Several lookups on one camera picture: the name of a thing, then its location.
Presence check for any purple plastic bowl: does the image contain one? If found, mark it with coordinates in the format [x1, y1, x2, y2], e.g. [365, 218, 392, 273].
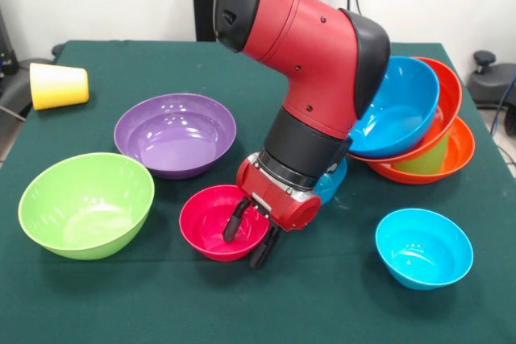
[114, 93, 238, 180]

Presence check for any pink plastic bowl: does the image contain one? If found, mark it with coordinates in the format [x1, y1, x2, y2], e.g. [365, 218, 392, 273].
[179, 184, 272, 263]

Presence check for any large blue plastic bowl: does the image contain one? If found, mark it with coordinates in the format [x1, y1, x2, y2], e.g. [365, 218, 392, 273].
[348, 56, 441, 160]

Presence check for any orange plastic bowl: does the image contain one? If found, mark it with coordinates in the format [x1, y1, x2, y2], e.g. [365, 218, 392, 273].
[369, 117, 476, 185]
[348, 57, 463, 167]

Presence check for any green plastic cup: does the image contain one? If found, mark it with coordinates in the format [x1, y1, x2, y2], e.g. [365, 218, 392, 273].
[393, 135, 450, 176]

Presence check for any small dark blue bowl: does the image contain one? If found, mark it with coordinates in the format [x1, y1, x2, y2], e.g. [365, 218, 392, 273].
[313, 156, 348, 205]

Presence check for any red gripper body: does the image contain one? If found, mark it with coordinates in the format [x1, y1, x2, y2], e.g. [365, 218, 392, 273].
[235, 153, 322, 232]

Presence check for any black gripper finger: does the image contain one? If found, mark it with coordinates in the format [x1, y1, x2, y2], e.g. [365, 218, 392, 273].
[249, 223, 282, 270]
[223, 197, 253, 242]

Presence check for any black equipment base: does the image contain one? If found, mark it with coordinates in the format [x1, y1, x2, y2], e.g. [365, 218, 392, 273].
[468, 50, 516, 137]
[0, 10, 65, 123]

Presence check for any dark green tablecloth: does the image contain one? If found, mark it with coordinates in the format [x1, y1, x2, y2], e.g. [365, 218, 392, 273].
[0, 40, 516, 344]

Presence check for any yellow plastic cup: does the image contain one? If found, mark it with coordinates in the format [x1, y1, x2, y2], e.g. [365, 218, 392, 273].
[30, 63, 90, 111]

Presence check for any small cyan plastic bowl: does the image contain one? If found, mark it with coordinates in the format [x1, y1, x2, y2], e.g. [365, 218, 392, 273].
[375, 208, 475, 291]

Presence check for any large green plastic bowl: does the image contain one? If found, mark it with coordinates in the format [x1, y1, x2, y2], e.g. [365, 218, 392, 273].
[18, 152, 156, 261]

